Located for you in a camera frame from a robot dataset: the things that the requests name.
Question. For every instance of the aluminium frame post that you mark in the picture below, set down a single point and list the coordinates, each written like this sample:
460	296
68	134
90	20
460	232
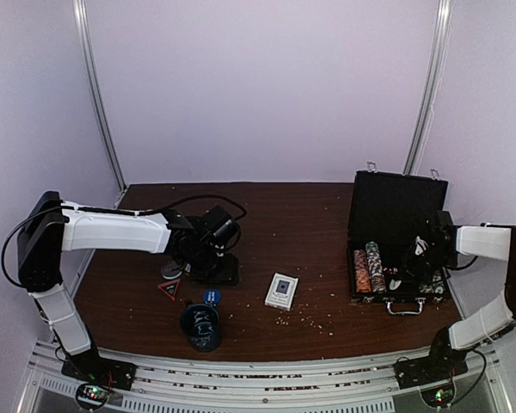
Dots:
82	23
433	78

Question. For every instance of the clear acrylic dealer button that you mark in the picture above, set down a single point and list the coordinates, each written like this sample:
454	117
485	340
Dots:
171	271

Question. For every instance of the black poker chip case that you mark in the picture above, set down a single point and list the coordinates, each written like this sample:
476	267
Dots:
392	209

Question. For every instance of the white card deck box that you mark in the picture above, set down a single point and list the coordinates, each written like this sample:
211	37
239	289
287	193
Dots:
281	292

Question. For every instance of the left aluminium frame post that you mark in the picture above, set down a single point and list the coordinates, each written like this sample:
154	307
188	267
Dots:
82	23

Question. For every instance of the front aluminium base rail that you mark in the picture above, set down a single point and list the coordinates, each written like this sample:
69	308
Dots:
357	384

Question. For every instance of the blue round blind button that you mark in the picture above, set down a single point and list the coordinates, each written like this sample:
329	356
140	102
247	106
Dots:
212	297

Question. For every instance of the right aluminium frame post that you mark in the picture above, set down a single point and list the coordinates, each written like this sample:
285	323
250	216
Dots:
433	78

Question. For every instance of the triangular all in button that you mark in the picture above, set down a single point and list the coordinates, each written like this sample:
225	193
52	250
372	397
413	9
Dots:
170	288

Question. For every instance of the dark blue printed cup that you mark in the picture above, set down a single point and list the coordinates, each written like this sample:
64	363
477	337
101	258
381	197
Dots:
200	324

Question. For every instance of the white dealer button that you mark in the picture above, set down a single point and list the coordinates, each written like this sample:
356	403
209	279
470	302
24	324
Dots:
394	284

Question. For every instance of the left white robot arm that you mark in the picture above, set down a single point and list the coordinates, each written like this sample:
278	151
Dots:
56	226

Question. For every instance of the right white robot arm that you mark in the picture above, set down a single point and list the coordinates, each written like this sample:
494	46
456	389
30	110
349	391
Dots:
493	247

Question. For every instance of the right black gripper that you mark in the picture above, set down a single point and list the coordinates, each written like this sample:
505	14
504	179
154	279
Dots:
409	271

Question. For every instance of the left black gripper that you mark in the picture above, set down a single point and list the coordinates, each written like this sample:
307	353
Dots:
229	274

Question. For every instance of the orange black chip stack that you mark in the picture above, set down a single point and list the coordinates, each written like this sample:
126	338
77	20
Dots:
361	272

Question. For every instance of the green blue chip stack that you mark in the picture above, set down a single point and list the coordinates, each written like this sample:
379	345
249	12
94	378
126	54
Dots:
375	267

